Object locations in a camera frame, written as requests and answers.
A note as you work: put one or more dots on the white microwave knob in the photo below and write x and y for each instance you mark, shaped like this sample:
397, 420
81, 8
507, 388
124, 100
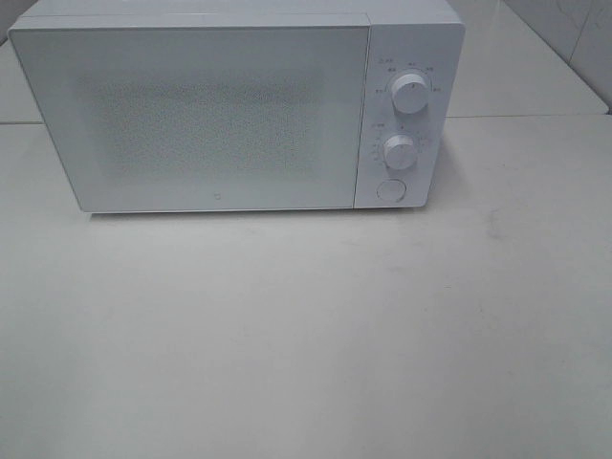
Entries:
400, 152
409, 91

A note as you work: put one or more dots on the round white door-release button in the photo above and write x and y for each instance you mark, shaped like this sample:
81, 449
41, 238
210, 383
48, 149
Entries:
392, 190

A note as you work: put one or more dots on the white microwave oven body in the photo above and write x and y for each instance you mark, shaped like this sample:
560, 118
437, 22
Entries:
423, 35

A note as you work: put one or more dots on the white microwave door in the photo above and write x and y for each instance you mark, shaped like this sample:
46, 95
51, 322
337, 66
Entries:
194, 120

